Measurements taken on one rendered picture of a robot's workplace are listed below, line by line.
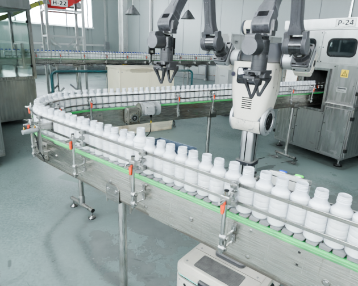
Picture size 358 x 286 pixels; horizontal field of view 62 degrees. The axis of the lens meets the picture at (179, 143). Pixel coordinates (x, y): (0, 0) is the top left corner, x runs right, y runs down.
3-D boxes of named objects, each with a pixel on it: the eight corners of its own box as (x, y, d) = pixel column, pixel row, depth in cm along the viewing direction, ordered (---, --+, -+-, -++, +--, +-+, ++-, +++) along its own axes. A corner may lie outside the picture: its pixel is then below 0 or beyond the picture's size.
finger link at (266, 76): (269, 97, 114) (273, 71, 111) (261, 99, 108) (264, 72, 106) (253, 94, 118) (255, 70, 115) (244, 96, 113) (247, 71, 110)
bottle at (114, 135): (115, 162, 145) (113, 130, 140) (106, 159, 149) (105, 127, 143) (124, 159, 150) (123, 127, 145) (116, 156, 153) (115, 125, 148)
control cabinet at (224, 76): (235, 109, 799) (242, 34, 740) (248, 113, 759) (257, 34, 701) (211, 112, 756) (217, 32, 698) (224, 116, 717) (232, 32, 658)
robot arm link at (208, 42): (224, 41, 164) (216, 42, 167) (216, 30, 156) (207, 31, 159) (219, 57, 163) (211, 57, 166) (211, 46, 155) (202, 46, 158)
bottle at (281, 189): (284, 219, 102) (292, 175, 97) (285, 229, 96) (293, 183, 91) (266, 216, 103) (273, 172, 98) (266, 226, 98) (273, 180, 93)
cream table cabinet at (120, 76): (157, 122, 638) (158, 65, 602) (173, 129, 589) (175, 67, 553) (108, 127, 580) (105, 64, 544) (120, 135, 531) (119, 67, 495)
